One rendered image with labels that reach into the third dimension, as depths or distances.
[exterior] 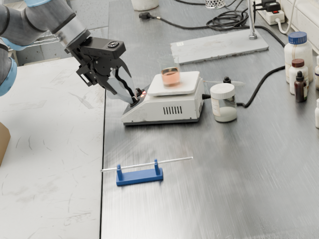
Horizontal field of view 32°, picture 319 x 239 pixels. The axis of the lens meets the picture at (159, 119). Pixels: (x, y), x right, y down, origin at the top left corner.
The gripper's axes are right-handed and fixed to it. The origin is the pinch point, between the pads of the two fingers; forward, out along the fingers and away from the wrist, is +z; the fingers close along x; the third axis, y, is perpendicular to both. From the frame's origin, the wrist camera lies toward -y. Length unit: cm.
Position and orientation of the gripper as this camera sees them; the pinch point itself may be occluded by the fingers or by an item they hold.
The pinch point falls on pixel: (132, 96)
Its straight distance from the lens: 140.3
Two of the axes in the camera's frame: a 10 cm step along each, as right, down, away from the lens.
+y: -5.8, 2.1, 7.9
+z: 6.2, 7.4, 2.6
